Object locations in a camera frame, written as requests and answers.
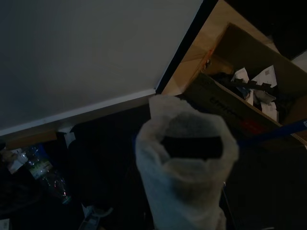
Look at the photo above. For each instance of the white foam black paddle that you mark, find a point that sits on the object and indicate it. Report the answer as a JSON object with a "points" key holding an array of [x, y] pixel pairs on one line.
{"points": [[182, 191]]}

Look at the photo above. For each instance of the white skirting board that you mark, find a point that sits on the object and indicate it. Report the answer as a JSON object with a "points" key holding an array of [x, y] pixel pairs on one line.
{"points": [[96, 108]]}

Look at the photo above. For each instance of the small white folded paper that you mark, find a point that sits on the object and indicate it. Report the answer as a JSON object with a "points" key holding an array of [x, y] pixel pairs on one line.
{"points": [[241, 74]]}

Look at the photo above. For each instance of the black jagged plastic strip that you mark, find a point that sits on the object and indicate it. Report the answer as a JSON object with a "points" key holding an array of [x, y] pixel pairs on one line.
{"points": [[251, 85]]}

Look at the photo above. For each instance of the white paper sheet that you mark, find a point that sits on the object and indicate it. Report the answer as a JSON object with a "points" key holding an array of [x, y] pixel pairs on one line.
{"points": [[268, 109]]}

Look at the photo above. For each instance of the white grey plastic part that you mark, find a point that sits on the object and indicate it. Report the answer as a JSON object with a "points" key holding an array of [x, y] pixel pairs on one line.
{"points": [[93, 215]]}

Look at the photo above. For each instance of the large white printed paper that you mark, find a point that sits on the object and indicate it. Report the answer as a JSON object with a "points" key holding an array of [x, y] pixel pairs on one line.
{"points": [[265, 75]]}

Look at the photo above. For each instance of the brown cardboard box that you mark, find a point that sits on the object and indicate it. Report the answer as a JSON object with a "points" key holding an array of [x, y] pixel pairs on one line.
{"points": [[251, 48]]}

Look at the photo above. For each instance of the clear plastic bottle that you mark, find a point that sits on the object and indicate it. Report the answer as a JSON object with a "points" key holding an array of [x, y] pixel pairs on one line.
{"points": [[45, 172]]}

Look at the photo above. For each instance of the white crumpled container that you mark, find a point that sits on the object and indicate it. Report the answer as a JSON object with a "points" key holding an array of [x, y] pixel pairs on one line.
{"points": [[16, 163]]}

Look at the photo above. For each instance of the black cabinet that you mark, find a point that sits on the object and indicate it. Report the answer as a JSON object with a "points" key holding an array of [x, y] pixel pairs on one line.
{"points": [[275, 19]]}

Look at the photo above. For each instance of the black door frame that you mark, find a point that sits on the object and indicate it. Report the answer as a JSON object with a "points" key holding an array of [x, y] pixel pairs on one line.
{"points": [[188, 40]]}

